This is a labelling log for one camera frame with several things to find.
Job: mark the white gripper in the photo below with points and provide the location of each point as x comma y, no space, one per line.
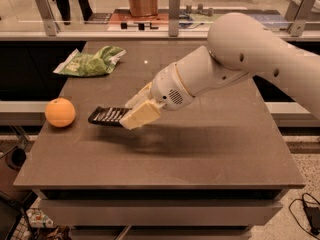
169,88

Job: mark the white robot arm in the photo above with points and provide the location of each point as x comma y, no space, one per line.
237,48

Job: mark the green chip bag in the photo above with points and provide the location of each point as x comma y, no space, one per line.
79,64

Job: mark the orange fruit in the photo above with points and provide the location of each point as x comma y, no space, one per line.
60,112

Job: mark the grey table drawer front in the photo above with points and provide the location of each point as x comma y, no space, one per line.
160,212

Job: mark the metal glass bracket middle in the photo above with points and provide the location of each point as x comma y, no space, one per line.
173,24

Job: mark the metal glass bracket left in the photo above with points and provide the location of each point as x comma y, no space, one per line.
50,26

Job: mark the wire basket with items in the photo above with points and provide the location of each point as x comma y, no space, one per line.
22,220

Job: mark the black power adapter with cable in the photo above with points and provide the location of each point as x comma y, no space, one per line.
311,208

